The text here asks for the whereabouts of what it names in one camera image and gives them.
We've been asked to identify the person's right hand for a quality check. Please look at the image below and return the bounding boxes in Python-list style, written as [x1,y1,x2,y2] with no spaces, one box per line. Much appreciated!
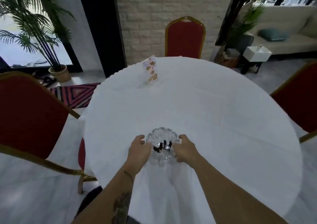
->
[173,134,199,164]

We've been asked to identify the person's left hand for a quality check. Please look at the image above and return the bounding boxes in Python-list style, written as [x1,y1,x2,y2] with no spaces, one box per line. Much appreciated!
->
[125,135,152,169]

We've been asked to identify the clear bubbled glass bowl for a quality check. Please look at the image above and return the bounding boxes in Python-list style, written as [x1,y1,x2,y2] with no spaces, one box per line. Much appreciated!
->
[146,128,181,167]

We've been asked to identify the person's right forearm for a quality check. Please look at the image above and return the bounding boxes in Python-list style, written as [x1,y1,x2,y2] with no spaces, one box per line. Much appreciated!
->
[184,152,289,224]

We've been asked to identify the person's left forearm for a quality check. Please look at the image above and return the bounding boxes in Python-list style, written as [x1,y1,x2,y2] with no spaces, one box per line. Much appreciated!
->
[70,162,142,224]

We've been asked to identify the white round tablecloth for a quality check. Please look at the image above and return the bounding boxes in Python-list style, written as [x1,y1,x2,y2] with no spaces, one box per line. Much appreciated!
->
[84,56,304,224]

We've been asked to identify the black items in bowl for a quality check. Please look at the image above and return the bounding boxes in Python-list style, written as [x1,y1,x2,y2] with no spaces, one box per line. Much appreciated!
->
[153,140,172,153]

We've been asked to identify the menu card stand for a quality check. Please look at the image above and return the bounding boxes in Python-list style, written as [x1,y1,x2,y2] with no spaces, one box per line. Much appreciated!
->
[140,54,159,86]

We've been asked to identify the striped pink patterned rug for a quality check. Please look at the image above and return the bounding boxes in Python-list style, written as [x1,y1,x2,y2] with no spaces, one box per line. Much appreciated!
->
[50,83,101,109]

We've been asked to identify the red gold banquet chair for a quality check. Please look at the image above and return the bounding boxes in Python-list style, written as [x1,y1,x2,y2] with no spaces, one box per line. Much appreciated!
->
[165,16,206,59]
[0,71,97,194]
[270,61,317,143]

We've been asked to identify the beige plant pot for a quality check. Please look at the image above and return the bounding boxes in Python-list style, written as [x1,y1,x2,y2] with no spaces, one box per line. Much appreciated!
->
[48,64,71,83]

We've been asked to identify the white box side table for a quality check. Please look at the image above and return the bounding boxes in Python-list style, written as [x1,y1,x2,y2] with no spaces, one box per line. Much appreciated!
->
[240,45,272,75]

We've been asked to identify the black sandals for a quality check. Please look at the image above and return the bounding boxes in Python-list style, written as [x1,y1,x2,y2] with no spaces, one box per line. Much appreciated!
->
[32,69,58,87]

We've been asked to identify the green leafy plant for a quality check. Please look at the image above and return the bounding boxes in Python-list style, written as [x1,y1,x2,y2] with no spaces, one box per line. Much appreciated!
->
[229,4,265,48]

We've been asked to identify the teal cushion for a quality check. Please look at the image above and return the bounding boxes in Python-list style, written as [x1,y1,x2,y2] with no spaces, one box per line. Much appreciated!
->
[258,28,290,42]

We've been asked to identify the cream sofa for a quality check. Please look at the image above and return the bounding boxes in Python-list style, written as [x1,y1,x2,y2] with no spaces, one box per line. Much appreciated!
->
[250,3,317,56]

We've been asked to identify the potted palm plant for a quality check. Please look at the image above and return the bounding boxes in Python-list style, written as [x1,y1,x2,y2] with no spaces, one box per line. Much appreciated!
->
[0,0,75,72]

